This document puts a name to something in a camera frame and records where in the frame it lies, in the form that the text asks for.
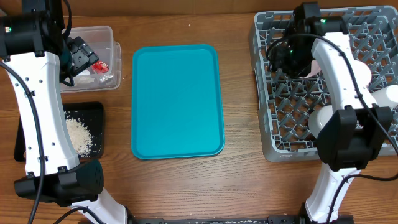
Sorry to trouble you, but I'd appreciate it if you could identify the red snack wrapper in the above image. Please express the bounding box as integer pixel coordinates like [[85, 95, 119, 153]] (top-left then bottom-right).
[[91, 60, 109, 74]]

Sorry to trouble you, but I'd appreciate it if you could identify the white napkin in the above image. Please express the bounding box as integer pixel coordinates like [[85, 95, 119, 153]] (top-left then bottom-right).
[[74, 70, 95, 85]]

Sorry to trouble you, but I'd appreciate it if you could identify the white round plate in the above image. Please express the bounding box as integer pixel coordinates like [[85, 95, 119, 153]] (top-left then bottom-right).
[[304, 60, 321, 78]]

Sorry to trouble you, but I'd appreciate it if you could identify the grey green bowl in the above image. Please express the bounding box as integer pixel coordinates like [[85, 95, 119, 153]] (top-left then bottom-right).
[[308, 105, 333, 138]]

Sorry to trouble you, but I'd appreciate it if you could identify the white round bowl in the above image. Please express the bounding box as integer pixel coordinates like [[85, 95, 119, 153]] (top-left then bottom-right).
[[353, 60, 371, 89]]

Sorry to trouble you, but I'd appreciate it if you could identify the white rice pile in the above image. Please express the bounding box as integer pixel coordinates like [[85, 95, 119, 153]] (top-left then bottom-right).
[[66, 118, 93, 156]]

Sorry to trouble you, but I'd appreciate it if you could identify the white paper cup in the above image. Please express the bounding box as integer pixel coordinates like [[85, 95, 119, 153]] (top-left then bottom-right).
[[371, 85, 398, 109]]

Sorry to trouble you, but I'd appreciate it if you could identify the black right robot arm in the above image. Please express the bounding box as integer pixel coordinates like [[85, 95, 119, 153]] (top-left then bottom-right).
[[266, 2, 393, 223]]

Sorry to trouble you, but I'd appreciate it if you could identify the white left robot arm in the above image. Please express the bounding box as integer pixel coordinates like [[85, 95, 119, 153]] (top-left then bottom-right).
[[1, 1, 134, 223]]

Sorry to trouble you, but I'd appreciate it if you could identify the clear plastic bin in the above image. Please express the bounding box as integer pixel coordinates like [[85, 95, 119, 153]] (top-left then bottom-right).
[[60, 26, 122, 93]]

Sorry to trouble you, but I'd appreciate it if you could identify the grey dish rack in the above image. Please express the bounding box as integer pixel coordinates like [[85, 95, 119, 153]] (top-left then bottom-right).
[[249, 6, 397, 162]]

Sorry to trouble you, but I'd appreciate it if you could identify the black plastic tray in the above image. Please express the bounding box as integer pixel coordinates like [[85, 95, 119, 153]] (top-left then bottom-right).
[[13, 101, 105, 162]]

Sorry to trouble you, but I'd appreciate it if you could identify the teal plastic tray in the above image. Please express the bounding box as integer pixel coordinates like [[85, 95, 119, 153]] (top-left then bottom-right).
[[131, 44, 225, 160]]

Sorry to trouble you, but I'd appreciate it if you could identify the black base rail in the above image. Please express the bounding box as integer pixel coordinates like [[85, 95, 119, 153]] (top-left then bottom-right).
[[136, 215, 355, 224]]

